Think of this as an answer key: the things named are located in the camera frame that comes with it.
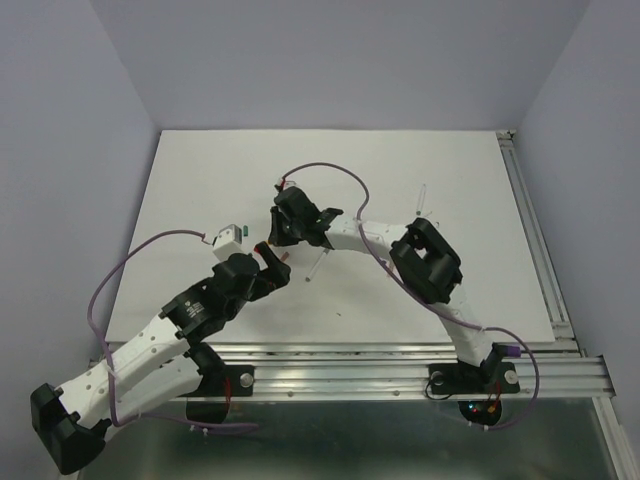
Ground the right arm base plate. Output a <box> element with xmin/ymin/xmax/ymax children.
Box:
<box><xmin>424</xmin><ymin>343</ymin><xmax>521</xmax><ymax>428</ymax></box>

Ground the dark green marker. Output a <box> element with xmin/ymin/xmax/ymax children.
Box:
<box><xmin>415</xmin><ymin>184</ymin><xmax>427</xmax><ymax>216</ymax></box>

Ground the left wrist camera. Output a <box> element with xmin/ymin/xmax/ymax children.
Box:
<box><xmin>212</xmin><ymin>224</ymin><xmax>245</xmax><ymax>262</ymax></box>

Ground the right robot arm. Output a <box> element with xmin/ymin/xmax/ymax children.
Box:
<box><xmin>269</xmin><ymin>182</ymin><xmax>504</xmax><ymax>390</ymax></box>

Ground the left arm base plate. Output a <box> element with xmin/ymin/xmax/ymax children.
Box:
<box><xmin>157</xmin><ymin>342</ymin><xmax>256</xmax><ymax>426</ymax></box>

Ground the grey cap marker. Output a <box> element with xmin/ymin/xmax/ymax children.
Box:
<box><xmin>305</xmin><ymin>249</ymin><xmax>330</xmax><ymax>282</ymax></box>

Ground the front aluminium rail frame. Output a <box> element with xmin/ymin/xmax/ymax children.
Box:
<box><xmin>214</xmin><ymin>341</ymin><xmax>615</xmax><ymax>402</ymax></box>

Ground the right side aluminium rail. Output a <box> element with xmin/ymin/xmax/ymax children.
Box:
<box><xmin>496</xmin><ymin>130</ymin><xmax>581</xmax><ymax>354</ymax></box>

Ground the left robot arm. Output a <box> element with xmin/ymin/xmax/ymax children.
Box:
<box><xmin>30</xmin><ymin>242</ymin><xmax>291</xmax><ymax>475</ymax></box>

